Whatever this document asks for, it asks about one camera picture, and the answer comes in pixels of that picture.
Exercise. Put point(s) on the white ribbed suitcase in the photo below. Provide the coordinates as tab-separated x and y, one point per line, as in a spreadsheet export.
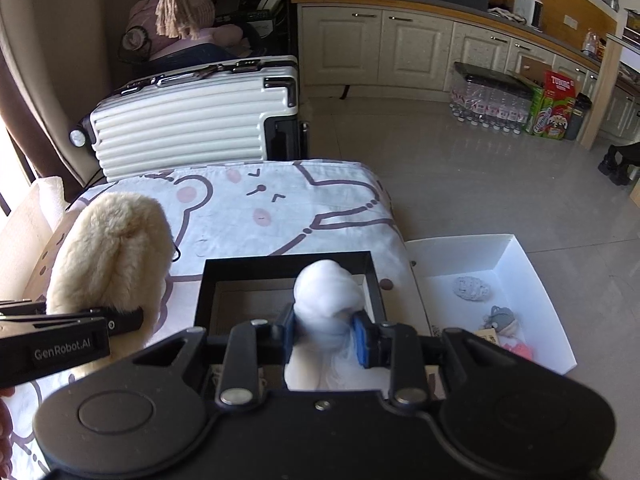
190	120

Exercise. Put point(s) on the brown cardboard box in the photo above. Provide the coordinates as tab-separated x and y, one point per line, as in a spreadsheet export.
530	70

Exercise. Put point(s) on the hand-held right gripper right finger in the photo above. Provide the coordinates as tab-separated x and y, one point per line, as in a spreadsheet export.
361	340

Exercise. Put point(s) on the white cardboard tray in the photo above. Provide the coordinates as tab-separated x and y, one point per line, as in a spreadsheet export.
520	280

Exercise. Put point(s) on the pack of water bottles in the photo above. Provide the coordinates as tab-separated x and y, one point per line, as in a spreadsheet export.
492	97

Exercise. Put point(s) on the person's left hand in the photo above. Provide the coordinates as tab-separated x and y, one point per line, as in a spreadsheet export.
4	425

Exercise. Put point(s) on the wooden white table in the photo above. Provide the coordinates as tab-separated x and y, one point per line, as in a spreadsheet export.
607	85

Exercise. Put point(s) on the beige plush toy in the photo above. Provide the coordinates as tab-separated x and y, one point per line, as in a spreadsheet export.
110	250

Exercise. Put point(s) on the cream kitchen cabinets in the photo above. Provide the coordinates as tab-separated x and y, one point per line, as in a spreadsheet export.
410	45

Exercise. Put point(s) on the pink pompom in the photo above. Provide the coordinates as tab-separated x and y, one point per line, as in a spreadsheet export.
520	350

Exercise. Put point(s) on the yellow paper tag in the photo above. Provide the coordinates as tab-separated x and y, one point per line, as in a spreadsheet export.
489	336

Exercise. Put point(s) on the black trash bin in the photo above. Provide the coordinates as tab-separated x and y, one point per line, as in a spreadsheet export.
579	117

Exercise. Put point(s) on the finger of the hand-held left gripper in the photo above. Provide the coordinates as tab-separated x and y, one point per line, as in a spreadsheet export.
120	321
22	305

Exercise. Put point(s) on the white countertop appliance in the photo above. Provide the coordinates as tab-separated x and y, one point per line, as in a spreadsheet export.
527	10

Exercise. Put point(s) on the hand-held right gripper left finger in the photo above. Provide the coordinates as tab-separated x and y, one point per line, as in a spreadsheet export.
289	332

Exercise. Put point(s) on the brown curtain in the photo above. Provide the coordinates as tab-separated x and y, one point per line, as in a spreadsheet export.
15	135

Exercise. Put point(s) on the green red carton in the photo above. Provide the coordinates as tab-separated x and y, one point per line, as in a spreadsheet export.
552	110

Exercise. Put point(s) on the black cardboard box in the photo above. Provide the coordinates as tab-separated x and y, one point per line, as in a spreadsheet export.
250	295

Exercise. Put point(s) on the printed bear blanket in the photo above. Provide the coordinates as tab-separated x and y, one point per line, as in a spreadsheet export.
300	210

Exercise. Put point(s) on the grey knitted pouch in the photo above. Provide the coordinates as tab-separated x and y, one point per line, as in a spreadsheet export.
472	289

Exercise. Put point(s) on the pink cushion pile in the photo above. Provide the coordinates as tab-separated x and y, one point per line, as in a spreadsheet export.
200	15

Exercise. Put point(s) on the white knotted cloth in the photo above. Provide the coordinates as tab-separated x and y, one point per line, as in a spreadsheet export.
325	290

